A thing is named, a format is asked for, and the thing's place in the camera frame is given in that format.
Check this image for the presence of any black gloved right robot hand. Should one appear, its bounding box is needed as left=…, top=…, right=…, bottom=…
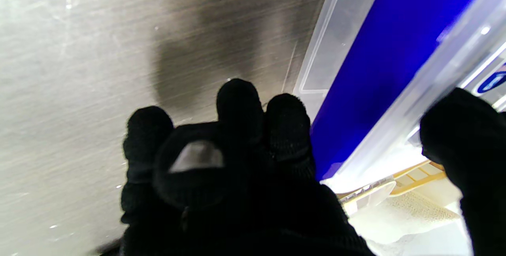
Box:
left=119, top=78, right=506, bottom=256

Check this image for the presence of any clear container with blue clips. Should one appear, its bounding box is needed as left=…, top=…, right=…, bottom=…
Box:
left=293, top=0, right=506, bottom=193

